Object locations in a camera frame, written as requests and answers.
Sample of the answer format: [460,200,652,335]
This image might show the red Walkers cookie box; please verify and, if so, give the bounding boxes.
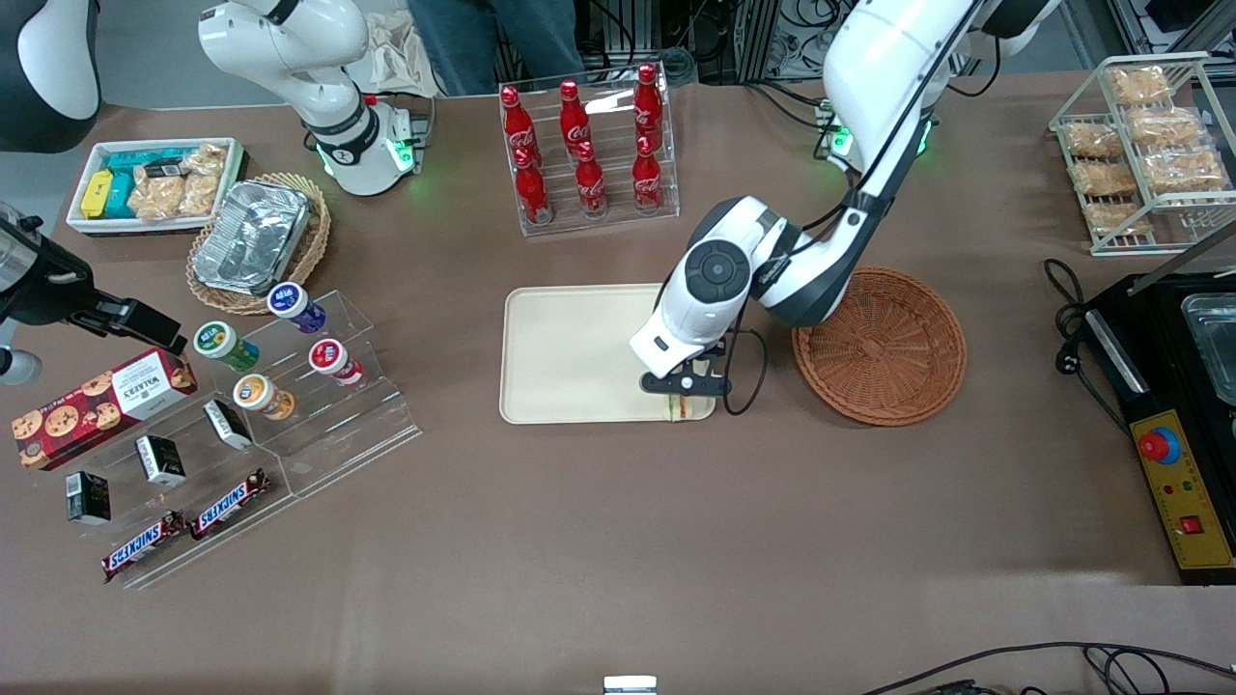
[12,347,199,472]

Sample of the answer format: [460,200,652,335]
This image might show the white plastic bin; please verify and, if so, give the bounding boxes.
[66,137,248,238]

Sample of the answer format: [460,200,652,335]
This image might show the yellow snack box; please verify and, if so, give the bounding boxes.
[80,170,116,220]

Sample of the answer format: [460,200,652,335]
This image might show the green lid yogurt cup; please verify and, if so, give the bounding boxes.
[193,320,261,374]

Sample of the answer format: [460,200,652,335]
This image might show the aluminium foil tray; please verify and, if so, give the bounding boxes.
[191,180,312,297]

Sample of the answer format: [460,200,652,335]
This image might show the wrapped bread package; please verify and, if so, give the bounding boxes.
[1062,121,1127,161]
[1106,64,1172,106]
[1083,200,1156,238]
[1139,149,1230,195]
[1072,159,1141,198]
[1125,106,1204,149]

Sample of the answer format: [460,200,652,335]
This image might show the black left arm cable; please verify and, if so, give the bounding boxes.
[722,0,986,417]

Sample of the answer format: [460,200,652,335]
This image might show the black power cable with plug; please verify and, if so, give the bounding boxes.
[1043,258,1133,437]

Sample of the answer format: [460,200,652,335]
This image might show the person legs in jeans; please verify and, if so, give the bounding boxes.
[406,0,587,98]

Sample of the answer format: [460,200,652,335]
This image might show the red cola bottle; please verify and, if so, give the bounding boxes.
[500,85,542,167]
[633,63,664,151]
[575,140,607,219]
[559,79,593,155]
[632,135,664,212]
[514,145,553,226]

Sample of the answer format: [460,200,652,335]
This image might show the blue lid yogurt cup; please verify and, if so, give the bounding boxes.
[267,281,328,335]

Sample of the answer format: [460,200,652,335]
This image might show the black floor cable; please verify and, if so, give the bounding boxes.
[857,641,1236,695]

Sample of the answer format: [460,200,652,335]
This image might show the silver metal bar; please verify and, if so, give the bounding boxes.
[1128,222,1236,296]

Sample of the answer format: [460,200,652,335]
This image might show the white wire bread rack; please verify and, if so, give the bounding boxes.
[1050,52,1236,258]

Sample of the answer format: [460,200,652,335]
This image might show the shiny metal pan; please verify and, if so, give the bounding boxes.
[1180,292,1236,407]

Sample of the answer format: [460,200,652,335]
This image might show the orange lid yogurt cup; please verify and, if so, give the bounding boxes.
[233,374,297,422]

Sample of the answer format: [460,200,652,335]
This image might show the clear acrylic stepped snack stand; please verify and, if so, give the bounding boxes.
[24,391,296,592]

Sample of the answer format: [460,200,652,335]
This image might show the small black carton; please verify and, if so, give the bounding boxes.
[203,399,255,452]
[134,434,187,487]
[66,471,112,526]

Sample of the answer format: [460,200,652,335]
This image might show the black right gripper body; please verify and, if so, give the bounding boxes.
[0,214,98,329]

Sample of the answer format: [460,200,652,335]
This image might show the oval tan wicker basket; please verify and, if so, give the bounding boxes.
[186,172,332,317]

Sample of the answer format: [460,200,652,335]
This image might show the clear acrylic bottle rack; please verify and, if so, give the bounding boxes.
[498,62,681,238]

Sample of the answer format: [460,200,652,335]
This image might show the brown Snickers bar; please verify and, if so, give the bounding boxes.
[101,510,187,584]
[189,468,272,542]

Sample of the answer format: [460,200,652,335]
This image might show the yellow emergency stop control box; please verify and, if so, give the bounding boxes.
[1130,409,1236,571]

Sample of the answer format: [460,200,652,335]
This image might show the clear acrylic stepped cup stand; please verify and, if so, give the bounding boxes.
[198,290,424,499]

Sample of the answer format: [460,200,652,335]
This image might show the cream plastic tray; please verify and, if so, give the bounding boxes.
[499,283,716,425]

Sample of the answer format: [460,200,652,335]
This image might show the red lid yogurt cup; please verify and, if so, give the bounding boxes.
[308,338,366,387]

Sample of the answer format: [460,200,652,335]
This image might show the round brown wicker basket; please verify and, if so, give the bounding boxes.
[792,267,968,428]

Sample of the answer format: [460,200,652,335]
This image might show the long teal snack box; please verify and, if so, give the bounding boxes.
[104,149,191,180]

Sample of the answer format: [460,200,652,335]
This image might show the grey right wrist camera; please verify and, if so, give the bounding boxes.
[0,347,44,388]

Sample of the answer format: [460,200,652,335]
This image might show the crumpled beige paper bag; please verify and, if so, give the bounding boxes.
[367,8,437,95]

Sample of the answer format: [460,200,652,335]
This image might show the black machine base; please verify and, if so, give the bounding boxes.
[1080,273,1236,586]

